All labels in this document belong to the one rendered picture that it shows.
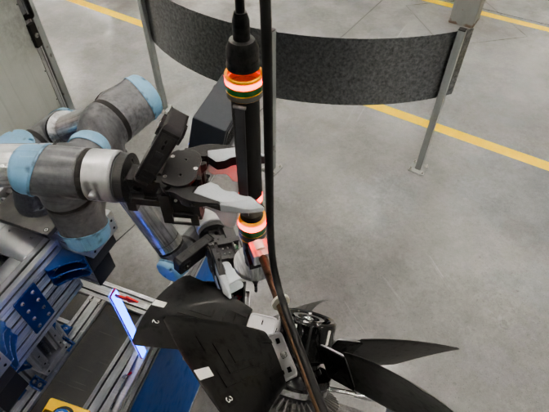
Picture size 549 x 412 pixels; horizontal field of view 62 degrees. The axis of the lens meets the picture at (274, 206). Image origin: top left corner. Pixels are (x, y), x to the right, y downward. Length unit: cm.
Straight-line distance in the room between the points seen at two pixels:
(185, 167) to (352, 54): 195
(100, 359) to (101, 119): 131
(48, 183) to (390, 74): 216
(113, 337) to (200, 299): 117
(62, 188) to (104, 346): 156
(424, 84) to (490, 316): 128
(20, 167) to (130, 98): 47
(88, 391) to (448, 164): 250
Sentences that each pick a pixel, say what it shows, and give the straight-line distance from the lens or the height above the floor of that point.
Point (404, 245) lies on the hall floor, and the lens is 272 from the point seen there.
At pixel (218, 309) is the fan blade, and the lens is 104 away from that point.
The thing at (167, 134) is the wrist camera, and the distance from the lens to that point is 57.
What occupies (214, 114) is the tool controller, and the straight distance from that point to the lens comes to 143.
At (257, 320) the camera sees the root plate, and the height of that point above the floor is 119.
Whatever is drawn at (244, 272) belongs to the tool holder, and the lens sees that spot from 76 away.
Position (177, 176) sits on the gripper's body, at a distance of 62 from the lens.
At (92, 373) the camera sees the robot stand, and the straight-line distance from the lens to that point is 216.
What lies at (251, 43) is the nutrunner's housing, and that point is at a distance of 49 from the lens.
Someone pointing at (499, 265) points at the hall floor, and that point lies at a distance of 282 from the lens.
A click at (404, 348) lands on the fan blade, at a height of 111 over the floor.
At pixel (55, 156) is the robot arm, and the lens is 69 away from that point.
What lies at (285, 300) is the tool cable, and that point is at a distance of 61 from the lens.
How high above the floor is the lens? 209
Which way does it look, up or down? 48 degrees down
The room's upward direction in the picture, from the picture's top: straight up
